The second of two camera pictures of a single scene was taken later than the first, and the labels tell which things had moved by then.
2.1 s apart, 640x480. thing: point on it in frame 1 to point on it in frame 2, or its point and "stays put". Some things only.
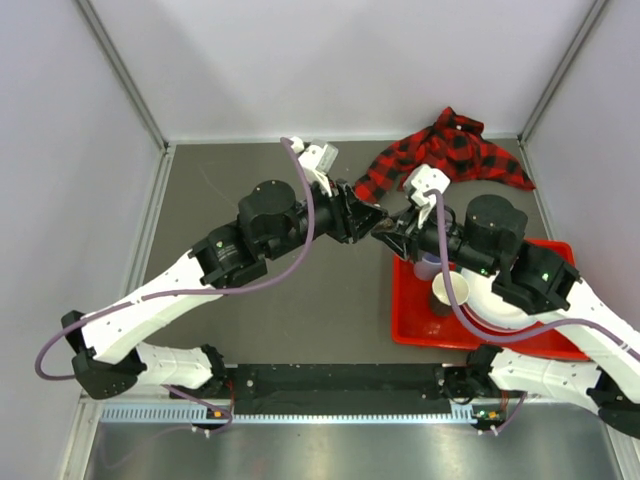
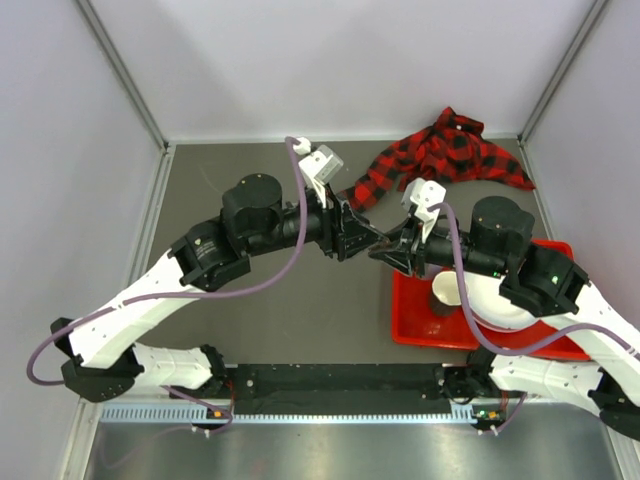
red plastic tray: x=414 y=324 stays put
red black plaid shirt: x=455 y=146 stays put
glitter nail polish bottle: x=386 y=225 to x=385 y=245
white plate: x=490 y=304 stays put
